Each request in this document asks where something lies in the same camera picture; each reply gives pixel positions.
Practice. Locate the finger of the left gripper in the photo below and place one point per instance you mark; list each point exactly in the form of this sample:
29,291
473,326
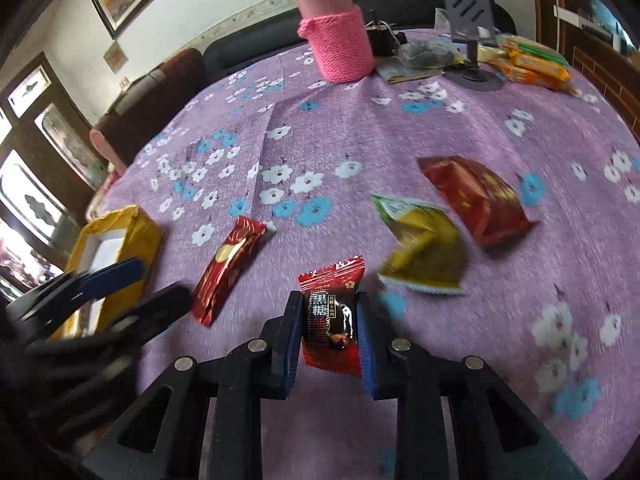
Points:
41,311
66,364

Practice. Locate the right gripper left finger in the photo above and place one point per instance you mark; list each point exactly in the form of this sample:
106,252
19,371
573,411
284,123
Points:
214,405

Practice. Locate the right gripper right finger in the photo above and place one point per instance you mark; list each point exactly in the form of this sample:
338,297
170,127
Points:
455,419

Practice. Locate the red gold long packet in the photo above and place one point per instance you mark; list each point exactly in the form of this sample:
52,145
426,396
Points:
229,261

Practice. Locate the red black candy packet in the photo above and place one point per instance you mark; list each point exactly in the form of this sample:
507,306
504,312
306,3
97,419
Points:
330,330

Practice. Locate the green gold snack packet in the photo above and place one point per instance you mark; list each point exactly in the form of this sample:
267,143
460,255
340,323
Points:
430,255

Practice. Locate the dark red foil packet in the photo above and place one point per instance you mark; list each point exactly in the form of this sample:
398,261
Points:
488,207

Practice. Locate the yellow rimmed white box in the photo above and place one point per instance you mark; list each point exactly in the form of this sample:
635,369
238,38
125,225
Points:
124,233

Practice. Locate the wooden glass door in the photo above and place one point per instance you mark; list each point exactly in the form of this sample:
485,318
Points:
49,169

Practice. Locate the purple floral tablecloth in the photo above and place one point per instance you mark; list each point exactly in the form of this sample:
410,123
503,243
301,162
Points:
555,312

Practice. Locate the brown armchair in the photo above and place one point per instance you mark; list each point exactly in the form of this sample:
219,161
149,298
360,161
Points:
146,107

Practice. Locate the orange green biscuit packs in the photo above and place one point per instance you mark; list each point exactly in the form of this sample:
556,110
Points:
525,61

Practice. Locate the clear bag dark contents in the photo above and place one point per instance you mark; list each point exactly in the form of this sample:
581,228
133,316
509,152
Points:
400,59

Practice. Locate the pink knit covered thermos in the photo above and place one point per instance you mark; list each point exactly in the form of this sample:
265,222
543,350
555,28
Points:
338,38

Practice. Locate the black phone stand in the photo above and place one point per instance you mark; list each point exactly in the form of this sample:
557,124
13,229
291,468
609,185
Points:
471,23

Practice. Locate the wooden tv cabinet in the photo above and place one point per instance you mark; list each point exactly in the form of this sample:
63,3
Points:
594,42

